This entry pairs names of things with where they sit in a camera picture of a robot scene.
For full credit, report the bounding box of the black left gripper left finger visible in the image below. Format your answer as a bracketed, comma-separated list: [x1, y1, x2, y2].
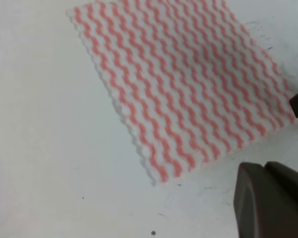
[233, 162, 298, 238]

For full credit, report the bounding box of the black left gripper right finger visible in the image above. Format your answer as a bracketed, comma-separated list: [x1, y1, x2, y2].
[264, 162, 298, 205]

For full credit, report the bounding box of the pink white wavy striped towel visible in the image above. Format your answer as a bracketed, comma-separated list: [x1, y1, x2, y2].
[67, 0, 296, 183]

